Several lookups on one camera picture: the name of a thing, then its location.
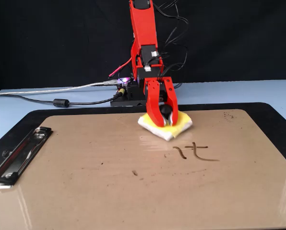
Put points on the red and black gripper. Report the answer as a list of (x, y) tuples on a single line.
[(150, 73)]

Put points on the yellow white sponge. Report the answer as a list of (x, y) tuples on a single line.
[(179, 127)]

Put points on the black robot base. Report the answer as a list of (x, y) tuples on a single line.
[(133, 95)]

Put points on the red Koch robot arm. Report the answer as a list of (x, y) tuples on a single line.
[(144, 26)]

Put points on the controller board with pink light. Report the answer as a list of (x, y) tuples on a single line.
[(123, 81)]

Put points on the black clipboard with brown board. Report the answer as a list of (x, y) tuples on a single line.
[(143, 191)]

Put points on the metal clipboard clip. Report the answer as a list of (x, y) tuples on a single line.
[(20, 155)]

